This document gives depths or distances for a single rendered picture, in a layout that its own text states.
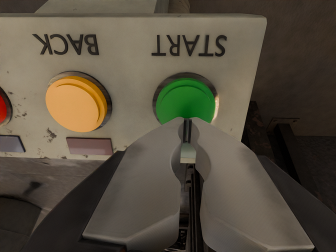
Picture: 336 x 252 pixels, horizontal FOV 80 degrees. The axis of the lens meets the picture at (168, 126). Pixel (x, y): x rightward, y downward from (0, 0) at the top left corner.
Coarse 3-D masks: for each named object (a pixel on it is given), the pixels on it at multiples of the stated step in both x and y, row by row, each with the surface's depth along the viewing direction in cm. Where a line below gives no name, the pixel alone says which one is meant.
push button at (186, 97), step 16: (176, 80) 13; (192, 80) 13; (160, 96) 13; (176, 96) 13; (192, 96) 13; (208, 96) 13; (160, 112) 13; (176, 112) 13; (192, 112) 13; (208, 112) 13
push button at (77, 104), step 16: (64, 80) 13; (80, 80) 13; (48, 96) 13; (64, 96) 13; (80, 96) 13; (96, 96) 13; (64, 112) 14; (80, 112) 14; (96, 112) 14; (80, 128) 14
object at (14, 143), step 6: (0, 138) 16; (6, 138) 16; (12, 138) 16; (18, 138) 16; (0, 144) 17; (6, 144) 17; (12, 144) 17; (18, 144) 16; (0, 150) 17; (6, 150) 17; (12, 150) 17; (18, 150) 17; (24, 150) 17
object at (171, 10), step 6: (174, 0) 54; (180, 0) 55; (186, 0) 59; (168, 6) 51; (174, 6) 51; (180, 6) 53; (186, 6) 56; (168, 12) 48; (174, 12) 49; (180, 12) 50; (186, 12) 54
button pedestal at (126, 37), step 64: (64, 0) 18; (128, 0) 17; (0, 64) 13; (64, 64) 13; (128, 64) 13; (192, 64) 13; (256, 64) 13; (0, 128) 16; (64, 128) 16; (128, 128) 15
